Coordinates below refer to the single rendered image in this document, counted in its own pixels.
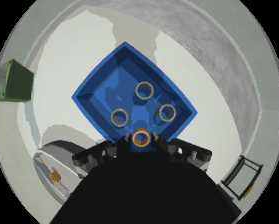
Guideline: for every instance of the blue plastic crate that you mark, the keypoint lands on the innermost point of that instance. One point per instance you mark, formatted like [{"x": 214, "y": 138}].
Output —
[{"x": 111, "y": 85}]

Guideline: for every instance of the bronze bushing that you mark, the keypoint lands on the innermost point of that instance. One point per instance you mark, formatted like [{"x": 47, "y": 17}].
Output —
[
  {"x": 144, "y": 142},
  {"x": 55, "y": 176}
]

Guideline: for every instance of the grey round turntable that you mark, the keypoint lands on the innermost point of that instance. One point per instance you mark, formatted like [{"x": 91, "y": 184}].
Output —
[{"x": 62, "y": 152}]

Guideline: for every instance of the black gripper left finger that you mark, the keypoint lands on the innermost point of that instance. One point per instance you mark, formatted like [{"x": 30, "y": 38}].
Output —
[{"x": 84, "y": 161}]

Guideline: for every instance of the grey metal ring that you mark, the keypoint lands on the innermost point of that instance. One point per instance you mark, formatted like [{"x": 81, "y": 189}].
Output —
[
  {"x": 114, "y": 119},
  {"x": 145, "y": 84},
  {"x": 171, "y": 115}
]

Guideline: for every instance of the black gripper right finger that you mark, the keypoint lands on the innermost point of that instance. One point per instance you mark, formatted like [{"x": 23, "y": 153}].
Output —
[{"x": 200, "y": 157}]

